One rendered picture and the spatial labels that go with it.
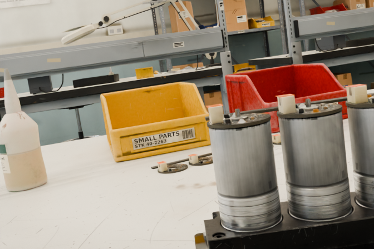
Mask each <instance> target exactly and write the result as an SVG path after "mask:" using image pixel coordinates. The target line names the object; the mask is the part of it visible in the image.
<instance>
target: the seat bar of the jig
mask: <svg viewBox="0 0 374 249"><path fill-rule="evenodd" d="M350 194H351V205H352V213H351V214H350V215H349V216H347V217H344V218H341V219H339V220H334V221H326V222H310V221H302V220H298V219H296V218H293V217H291V216H290V215H289V209H288V201H285V202H281V203H280V206H281V212H282V222H281V223H280V224H278V225H277V226H275V227H272V228H270V229H267V230H263V231H257V232H234V231H229V230H226V229H224V228H222V225H221V220H220V212H219V211H216V212H213V213H212V215H213V219H210V220H204V226H205V233H206V241H207V245H208V249H333V248H340V247H348V246H355V245H362V244H367V243H374V210H370V209H367V208H363V207H361V206H359V205H357V204H356V197H355V192H350Z"/></svg>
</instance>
